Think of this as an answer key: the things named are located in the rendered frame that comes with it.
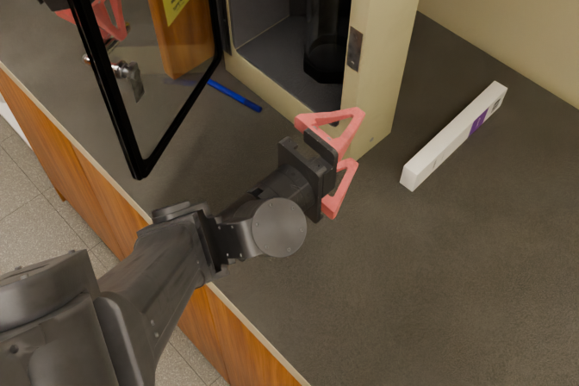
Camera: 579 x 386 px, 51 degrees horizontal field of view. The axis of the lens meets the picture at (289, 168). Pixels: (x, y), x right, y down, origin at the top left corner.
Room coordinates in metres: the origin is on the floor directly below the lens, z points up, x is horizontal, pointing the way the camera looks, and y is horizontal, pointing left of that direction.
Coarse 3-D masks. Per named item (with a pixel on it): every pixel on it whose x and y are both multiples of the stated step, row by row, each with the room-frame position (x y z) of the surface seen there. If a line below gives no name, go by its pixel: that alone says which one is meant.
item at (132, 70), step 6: (126, 66) 0.57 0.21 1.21; (132, 66) 0.57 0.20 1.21; (120, 72) 0.56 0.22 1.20; (126, 72) 0.57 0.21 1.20; (132, 72) 0.56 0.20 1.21; (138, 72) 0.57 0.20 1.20; (132, 78) 0.56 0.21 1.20; (138, 78) 0.57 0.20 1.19; (132, 84) 0.56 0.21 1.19; (138, 84) 0.57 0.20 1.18; (138, 90) 0.56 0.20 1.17; (144, 90) 0.58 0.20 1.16; (138, 96) 0.56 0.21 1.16
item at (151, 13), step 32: (96, 0) 0.56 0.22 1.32; (128, 0) 0.61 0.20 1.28; (160, 0) 0.68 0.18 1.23; (192, 0) 0.75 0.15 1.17; (128, 32) 0.60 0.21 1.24; (160, 32) 0.66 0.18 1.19; (192, 32) 0.74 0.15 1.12; (128, 64) 0.58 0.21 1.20; (160, 64) 0.65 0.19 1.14; (192, 64) 0.72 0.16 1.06; (128, 96) 0.57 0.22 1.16; (160, 96) 0.63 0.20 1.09; (160, 128) 0.61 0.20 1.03; (128, 160) 0.53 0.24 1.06
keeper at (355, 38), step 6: (354, 30) 0.61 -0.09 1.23; (354, 36) 0.61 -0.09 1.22; (360, 36) 0.60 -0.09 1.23; (354, 42) 0.61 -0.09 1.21; (360, 42) 0.60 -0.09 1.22; (348, 48) 0.62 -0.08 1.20; (354, 48) 0.61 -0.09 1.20; (360, 48) 0.60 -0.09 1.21; (348, 54) 0.62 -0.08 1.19; (354, 54) 0.61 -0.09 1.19; (348, 60) 0.62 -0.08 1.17; (354, 60) 0.61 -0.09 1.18; (354, 66) 0.61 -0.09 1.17
